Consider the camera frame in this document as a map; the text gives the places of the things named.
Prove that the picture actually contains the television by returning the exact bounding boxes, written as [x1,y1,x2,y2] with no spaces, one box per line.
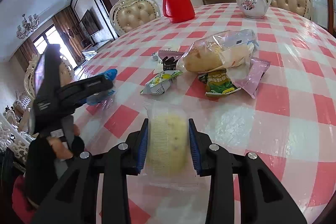
[80,10,100,36]

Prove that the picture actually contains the pink snack packet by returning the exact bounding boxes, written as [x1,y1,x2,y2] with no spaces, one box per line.
[232,57,270,99]

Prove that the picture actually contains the red thermos jug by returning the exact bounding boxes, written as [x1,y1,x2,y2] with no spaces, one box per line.
[162,0,195,23]

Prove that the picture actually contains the dark chocolate small packet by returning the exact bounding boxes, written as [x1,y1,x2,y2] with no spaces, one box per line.
[158,50,184,71]

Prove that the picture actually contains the red white checkered tablecloth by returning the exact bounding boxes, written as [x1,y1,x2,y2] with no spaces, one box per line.
[75,3,335,223]

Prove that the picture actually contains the green yellow snack packet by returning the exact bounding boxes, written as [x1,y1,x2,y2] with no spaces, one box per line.
[198,69,241,97]

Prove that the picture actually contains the cream tufted chair middle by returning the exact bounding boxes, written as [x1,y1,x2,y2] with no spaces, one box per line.
[109,0,161,36]

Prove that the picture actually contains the cream tufted chair left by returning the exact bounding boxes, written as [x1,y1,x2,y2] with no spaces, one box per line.
[24,53,75,100]

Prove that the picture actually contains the chandelier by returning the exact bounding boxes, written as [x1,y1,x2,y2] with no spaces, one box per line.
[16,14,40,39]

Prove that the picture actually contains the small lemon print packet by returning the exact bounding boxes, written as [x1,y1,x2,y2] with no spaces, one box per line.
[140,70,183,95]

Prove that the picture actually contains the large clear bread bag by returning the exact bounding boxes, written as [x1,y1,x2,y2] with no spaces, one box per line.
[177,29,258,73]

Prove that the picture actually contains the small white candy packet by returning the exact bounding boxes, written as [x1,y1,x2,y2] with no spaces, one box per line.
[152,51,165,62]

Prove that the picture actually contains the brown curtains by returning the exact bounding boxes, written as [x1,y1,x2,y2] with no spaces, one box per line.
[14,6,85,71]

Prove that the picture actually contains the yellow cake clear wrapper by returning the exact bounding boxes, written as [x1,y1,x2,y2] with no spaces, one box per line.
[143,100,202,192]

